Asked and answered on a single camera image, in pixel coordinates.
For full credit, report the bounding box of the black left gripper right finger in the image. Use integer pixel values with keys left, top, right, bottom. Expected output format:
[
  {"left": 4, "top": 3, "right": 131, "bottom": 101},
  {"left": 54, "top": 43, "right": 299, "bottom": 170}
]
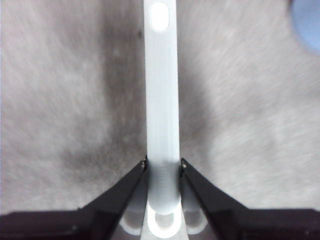
[{"left": 179, "top": 157, "right": 320, "bottom": 240}]

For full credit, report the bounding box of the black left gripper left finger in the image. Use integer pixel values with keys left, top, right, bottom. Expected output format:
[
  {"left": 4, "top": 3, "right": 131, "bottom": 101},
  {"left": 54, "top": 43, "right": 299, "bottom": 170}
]
[{"left": 0, "top": 155, "right": 149, "bottom": 240}]

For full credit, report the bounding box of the grey-handled sponge cup brush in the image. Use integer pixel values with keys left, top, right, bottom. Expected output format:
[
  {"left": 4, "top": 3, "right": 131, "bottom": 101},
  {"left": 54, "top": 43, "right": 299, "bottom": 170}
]
[{"left": 143, "top": 0, "right": 182, "bottom": 239}]

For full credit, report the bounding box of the blue ribbed plastic cup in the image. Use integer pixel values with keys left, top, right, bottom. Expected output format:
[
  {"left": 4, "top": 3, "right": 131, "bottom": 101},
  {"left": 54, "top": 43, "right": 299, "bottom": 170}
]
[{"left": 290, "top": 0, "right": 320, "bottom": 55}]

